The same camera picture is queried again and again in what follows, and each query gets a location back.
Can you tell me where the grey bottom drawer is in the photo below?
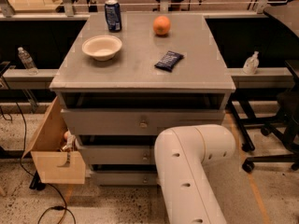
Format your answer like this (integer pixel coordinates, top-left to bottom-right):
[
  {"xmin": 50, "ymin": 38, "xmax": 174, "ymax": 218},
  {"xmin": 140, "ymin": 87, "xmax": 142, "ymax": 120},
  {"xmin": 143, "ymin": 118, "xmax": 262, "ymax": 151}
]
[{"xmin": 91, "ymin": 164, "xmax": 157, "ymax": 186}]

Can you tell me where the grey drawer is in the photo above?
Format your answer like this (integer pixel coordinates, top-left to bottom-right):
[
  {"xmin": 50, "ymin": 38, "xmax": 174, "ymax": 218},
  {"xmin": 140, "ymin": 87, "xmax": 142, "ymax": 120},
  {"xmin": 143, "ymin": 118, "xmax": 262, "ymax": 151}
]
[
  {"xmin": 62, "ymin": 109, "xmax": 224, "ymax": 135},
  {"xmin": 91, "ymin": 164, "xmax": 157, "ymax": 186},
  {"xmin": 77, "ymin": 135, "xmax": 156, "ymax": 165}
]

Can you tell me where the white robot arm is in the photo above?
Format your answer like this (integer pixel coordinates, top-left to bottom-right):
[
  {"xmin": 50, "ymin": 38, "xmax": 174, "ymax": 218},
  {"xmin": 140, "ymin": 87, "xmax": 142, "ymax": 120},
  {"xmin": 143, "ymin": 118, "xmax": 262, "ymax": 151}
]
[{"xmin": 154, "ymin": 124, "xmax": 235, "ymax": 224}]

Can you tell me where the grey drawer cabinet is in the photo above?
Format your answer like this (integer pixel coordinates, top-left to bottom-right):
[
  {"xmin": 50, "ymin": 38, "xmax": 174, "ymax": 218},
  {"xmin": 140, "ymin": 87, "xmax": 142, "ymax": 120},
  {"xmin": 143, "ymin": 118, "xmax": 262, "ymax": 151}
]
[{"xmin": 50, "ymin": 11, "xmax": 236, "ymax": 188}]

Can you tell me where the grey top drawer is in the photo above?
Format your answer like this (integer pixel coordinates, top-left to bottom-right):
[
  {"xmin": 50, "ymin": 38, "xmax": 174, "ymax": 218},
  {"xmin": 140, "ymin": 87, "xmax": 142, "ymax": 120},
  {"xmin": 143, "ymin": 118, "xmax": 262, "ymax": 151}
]
[{"xmin": 62, "ymin": 109, "xmax": 224, "ymax": 135}]

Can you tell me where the grey middle drawer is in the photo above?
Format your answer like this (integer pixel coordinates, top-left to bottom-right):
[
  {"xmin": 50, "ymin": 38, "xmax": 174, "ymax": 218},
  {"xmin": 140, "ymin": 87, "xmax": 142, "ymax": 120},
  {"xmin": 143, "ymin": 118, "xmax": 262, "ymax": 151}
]
[{"xmin": 77, "ymin": 135, "xmax": 156, "ymax": 165}]

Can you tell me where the dark blue snack bag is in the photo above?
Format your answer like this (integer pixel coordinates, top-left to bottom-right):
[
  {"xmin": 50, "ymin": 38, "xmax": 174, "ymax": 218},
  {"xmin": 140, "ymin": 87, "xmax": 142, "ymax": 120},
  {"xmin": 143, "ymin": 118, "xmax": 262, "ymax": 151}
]
[{"xmin": 154, "ymin": 51, "xmax": 184, "ymax": 72}]

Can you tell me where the white paper bowl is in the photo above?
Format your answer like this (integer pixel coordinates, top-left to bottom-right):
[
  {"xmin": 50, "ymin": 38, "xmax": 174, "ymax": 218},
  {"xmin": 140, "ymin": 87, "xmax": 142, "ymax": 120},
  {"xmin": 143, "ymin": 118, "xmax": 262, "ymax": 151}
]
[{"xmin": 82, "ymin": 35, "xmax": 122, "ymax": 62}]

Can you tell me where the orange fruit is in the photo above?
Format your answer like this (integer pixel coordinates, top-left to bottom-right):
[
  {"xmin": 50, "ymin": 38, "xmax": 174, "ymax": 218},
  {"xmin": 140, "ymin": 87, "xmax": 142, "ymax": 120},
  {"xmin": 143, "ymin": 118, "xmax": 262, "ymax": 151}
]
[{"xmin": 153, "ymin": 16, "xmax": 171, "ymax": 35}]

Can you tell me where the blue soda can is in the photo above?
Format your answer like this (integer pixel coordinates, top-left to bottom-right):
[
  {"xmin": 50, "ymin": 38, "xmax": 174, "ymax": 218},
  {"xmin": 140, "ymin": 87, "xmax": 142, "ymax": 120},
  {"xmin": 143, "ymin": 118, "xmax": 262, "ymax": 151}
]
[{"xmin": 105, "ymin": 0, "xmax": 122, "ymax": 32}]

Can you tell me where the clear sanitizer pump bottle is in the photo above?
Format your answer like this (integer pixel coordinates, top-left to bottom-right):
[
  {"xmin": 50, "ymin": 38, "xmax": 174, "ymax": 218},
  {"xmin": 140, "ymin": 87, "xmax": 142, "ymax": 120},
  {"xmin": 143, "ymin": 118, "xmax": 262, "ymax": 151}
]
[{"xmin": 243, "ymin": 51, "xmax": 259, "ymax": 75}]

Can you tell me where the cardboard box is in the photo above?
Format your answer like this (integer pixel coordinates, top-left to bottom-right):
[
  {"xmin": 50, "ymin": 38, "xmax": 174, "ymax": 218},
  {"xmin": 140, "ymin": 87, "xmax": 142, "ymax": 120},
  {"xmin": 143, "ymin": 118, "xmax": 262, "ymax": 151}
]
[{"xmin": 24, "ymin": 98, "xmax": 86, "ymax": 184}]

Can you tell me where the clear plastic water bottle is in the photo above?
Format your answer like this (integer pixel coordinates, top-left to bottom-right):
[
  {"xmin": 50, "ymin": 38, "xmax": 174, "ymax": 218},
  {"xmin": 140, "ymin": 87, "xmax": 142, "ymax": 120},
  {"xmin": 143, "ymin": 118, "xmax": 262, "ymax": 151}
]
[{"xmin": 18, "ymin": 47, "xmax": 38, "ymax": 76}]

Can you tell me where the black office chair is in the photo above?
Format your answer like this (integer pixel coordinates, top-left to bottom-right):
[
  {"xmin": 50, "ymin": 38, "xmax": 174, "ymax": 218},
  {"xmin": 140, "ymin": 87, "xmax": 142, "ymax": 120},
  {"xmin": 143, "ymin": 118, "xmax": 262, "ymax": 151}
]
[{"xmin": 230, "ymin": 59, "xmax": 299, "ymax": 174}]

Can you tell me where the grey metal rail bench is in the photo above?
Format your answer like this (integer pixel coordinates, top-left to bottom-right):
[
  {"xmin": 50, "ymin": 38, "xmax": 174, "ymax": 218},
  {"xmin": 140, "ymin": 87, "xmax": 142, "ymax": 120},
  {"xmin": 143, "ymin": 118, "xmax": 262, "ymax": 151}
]
[{"xmin": 1, "ymin": 67, "xmax": 294, "ymax": 90}]

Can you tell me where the black power cable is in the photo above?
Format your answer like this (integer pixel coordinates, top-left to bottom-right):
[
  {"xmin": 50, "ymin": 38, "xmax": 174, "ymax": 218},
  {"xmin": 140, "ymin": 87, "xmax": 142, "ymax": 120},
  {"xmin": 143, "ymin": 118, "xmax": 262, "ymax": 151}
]
[{"xmin": 0, "ymin": 75, "xmax": 77, "ymax": 224}]

